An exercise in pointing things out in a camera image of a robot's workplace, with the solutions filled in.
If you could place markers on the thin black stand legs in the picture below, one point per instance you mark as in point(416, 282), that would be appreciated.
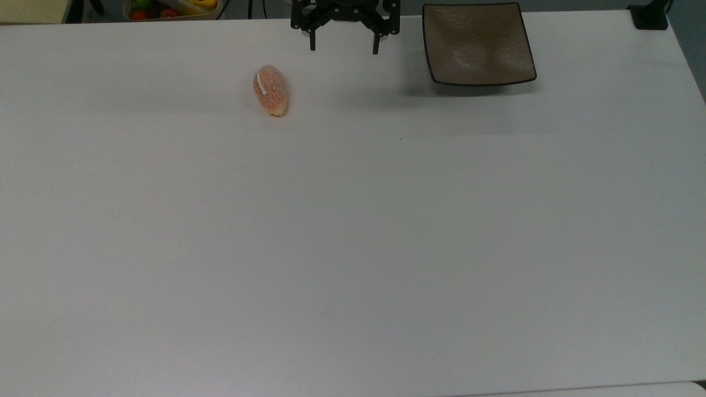
point(250, 8)

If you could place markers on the red toy tomato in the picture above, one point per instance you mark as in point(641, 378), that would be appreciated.
point(139, 15)
point(169, 12)

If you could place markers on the green toy fruit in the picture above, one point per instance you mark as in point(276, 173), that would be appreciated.
point(141, 3)

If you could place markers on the sugar-coated bread roll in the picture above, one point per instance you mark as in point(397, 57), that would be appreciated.
point(271, 91)

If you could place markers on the yellow toy banana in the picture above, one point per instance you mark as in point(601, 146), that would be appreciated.
point(201, 4)

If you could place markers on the brown square ceramic plate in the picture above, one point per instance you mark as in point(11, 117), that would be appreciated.
point(477, 44)

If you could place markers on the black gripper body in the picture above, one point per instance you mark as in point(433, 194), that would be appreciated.
point(345, 10)

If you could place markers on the light wooden furniture top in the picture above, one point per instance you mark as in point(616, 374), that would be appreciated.
point(30, 10)

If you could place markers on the black table clamp mount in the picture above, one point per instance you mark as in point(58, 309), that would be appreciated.
point(649, 16)

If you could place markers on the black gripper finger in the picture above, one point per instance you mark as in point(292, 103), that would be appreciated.
point(302, 19)
point(386, 19)

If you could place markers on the beige fruit basket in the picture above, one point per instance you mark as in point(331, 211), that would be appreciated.
point(165, 17)

